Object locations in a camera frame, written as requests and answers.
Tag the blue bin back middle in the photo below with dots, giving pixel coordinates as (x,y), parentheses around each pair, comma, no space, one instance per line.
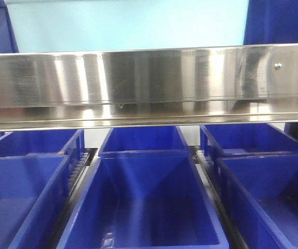
(144,141)

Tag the blue bin upper right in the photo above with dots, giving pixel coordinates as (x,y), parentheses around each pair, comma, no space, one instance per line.
(271,22)

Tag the dark blue bin lower middle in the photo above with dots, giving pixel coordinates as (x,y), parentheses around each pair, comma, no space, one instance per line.
(144,202)

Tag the blue bin back left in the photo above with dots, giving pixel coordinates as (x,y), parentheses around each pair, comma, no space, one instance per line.
(57,142)

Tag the dark blue bin lower right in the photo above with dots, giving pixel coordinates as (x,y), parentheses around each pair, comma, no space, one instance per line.
(260,196)

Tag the blue bin back right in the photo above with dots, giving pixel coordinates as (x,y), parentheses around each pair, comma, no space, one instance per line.
(248,139)

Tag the dark blue bin lower left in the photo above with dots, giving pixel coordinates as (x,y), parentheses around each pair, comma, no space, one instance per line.
(33,191)

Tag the light blue plastic bin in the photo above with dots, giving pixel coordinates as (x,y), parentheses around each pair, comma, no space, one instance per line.
(49,26)

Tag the stainless steel shelf rail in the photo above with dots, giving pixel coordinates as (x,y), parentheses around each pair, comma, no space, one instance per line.
(126,88)

